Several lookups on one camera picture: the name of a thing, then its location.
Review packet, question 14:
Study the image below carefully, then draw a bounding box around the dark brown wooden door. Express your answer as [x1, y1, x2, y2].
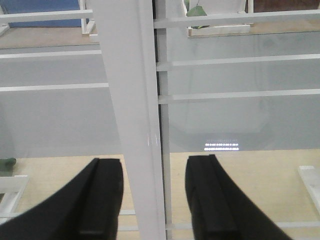
[253, 0, 320, 13]

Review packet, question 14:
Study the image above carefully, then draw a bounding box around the green potted plant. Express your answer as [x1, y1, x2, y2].
[184, 0, 207, 17]

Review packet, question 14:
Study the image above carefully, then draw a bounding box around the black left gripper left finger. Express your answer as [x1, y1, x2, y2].
[0, 158, 124, 240]

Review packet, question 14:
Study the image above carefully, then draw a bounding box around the light wooden base platform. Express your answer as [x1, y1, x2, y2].
[13, 149, 320, 240]

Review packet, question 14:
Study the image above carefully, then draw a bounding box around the white framed transparent sliding door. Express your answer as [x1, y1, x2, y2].
[0, 0, 166, 240]

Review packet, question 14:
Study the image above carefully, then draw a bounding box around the blue door with window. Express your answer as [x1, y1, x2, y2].
[0, 0, 93, 28]

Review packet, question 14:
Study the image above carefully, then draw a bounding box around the green sandbag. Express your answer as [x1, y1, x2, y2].
[0, 158, 17, 177]

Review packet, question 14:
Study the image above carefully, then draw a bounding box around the white support brace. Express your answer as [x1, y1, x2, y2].
[0, 175, 29, 224]

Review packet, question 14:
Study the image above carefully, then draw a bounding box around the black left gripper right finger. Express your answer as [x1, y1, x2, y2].
[185, 154, 290, 240]

